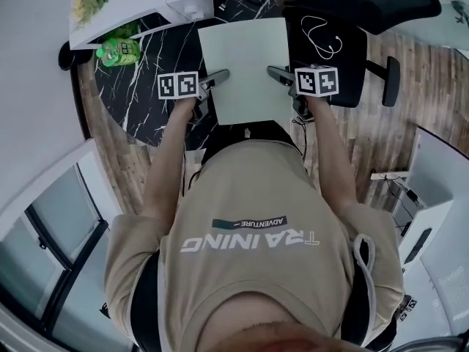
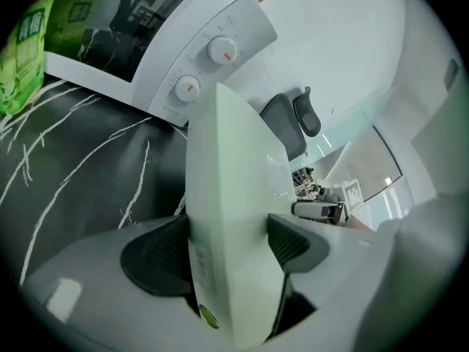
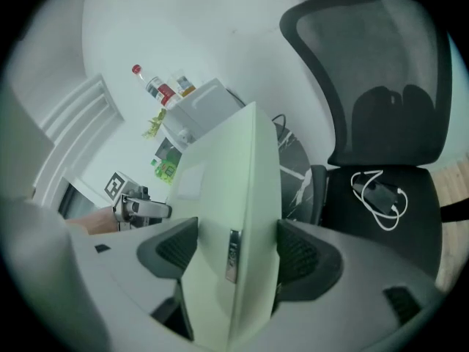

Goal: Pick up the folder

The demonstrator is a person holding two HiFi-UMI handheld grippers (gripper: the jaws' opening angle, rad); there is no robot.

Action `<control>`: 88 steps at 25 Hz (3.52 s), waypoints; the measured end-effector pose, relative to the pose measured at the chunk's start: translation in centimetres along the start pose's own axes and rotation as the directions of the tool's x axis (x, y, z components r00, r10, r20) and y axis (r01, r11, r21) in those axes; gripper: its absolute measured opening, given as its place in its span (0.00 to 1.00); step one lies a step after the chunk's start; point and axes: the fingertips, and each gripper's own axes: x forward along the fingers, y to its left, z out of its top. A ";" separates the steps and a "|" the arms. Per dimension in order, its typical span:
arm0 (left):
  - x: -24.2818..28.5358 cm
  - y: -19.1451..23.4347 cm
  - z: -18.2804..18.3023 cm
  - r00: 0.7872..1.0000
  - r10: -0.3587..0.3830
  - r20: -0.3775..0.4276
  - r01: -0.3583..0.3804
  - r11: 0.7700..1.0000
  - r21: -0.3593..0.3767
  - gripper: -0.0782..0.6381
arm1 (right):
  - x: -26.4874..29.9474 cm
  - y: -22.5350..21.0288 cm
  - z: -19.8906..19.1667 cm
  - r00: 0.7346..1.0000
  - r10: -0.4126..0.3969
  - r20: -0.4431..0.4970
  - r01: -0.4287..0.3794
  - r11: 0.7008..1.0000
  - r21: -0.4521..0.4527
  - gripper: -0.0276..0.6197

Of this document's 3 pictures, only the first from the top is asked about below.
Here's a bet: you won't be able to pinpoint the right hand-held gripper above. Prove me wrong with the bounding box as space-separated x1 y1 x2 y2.
267 64 339 121

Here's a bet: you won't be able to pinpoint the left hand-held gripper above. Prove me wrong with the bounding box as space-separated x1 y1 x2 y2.
157 69 231 124

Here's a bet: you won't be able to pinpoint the person's left forearm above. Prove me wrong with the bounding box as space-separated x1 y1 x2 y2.
142 99 195 219

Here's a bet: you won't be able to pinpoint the person's right forearm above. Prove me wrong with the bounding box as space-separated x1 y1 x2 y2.
306 97 358 216

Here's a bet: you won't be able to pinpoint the round black marble table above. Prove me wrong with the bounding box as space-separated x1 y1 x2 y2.
94 0 294 152

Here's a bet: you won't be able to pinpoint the white office desk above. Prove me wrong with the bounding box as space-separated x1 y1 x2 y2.
394 126 457 271

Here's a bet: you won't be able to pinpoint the person's black shorts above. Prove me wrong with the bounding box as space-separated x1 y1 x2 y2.
201 120 305 168

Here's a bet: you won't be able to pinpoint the black office chair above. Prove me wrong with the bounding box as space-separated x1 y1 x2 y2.
281 0 443 109

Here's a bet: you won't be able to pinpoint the green drink bottle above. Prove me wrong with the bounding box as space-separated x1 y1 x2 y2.
96 37 142 67

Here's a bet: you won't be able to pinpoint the white power strip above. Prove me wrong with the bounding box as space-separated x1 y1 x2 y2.
370 172 407 181

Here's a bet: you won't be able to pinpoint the frosted glass door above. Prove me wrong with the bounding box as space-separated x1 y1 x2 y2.
388 0 469 62

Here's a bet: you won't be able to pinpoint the black round bin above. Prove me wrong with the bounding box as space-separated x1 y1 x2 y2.
58 40 92 72

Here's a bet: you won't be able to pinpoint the black framed window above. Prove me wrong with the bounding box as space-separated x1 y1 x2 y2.
0 161 111 352

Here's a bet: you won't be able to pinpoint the beige printed t-shirt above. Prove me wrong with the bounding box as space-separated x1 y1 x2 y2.
104 139 404 352

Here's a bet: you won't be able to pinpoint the black white patterned block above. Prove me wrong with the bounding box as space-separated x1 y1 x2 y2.
394 294 418 322

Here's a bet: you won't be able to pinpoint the white charging cable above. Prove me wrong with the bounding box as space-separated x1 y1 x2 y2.
300 15 344 60

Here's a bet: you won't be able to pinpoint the metal door handle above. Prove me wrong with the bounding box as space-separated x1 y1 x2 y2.
451 0 469 25

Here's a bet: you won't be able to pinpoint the black harness strap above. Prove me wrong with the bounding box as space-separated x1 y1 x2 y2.
350 232 399 348
130 253 162 352

